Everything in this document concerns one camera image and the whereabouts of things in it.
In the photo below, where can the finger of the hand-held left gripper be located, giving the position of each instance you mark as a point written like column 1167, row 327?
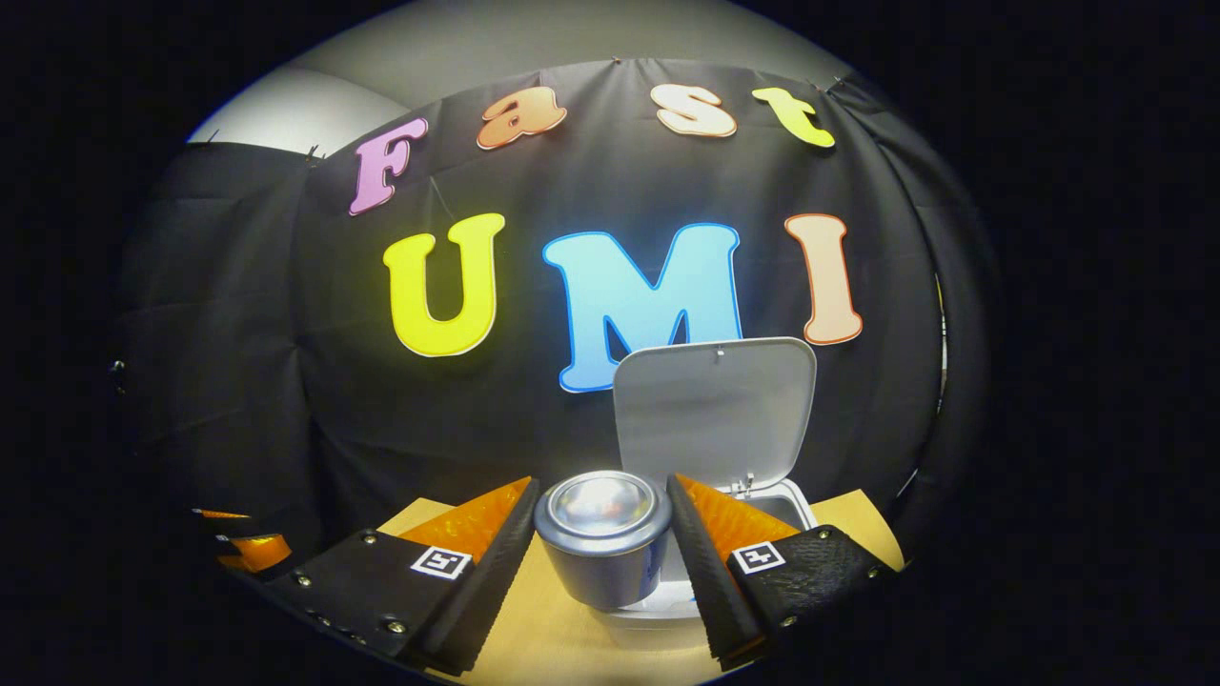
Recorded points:
column 221, row 514
column 257, row 551

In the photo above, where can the black backdrop cloth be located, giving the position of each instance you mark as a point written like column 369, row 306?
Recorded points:
column 286, row 381

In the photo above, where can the wooden desktop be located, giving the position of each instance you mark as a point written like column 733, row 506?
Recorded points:
column 553, row 648

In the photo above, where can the white desktop garbage bin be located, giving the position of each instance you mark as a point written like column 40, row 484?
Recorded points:
column 715, row 419

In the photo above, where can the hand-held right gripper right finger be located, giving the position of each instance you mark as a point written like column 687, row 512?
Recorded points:
column 710, row 581

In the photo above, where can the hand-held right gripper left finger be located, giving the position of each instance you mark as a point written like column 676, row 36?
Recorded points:
column 496, row 581

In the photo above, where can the silver pop can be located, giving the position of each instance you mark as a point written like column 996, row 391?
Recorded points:
column 600, row 562

